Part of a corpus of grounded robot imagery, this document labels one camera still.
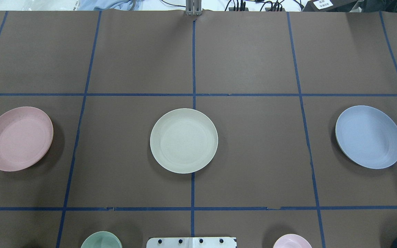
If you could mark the light blue cloth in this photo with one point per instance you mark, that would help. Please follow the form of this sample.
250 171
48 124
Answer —
99 5

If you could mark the aluminium frame post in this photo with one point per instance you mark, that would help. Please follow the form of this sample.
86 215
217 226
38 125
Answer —
193 7

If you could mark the green bowl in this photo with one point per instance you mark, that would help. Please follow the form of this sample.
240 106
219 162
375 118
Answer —
102 239

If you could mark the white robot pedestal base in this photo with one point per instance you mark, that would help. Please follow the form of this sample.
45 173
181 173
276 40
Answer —
192 242

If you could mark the pink plate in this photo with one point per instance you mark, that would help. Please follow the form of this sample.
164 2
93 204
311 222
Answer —
26 134

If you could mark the blue plate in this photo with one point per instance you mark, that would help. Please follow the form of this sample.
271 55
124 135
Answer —
367 136

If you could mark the pink bowl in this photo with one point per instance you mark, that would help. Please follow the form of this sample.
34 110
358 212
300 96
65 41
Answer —
291 241

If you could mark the cream white plate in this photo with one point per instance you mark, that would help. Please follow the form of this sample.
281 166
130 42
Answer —
184 140

